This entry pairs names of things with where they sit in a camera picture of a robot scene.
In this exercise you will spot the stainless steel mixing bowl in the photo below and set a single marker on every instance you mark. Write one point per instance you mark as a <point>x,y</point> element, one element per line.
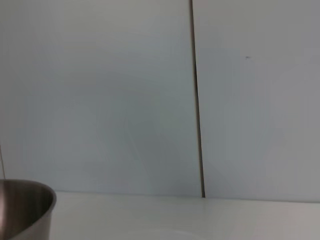
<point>22,210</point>

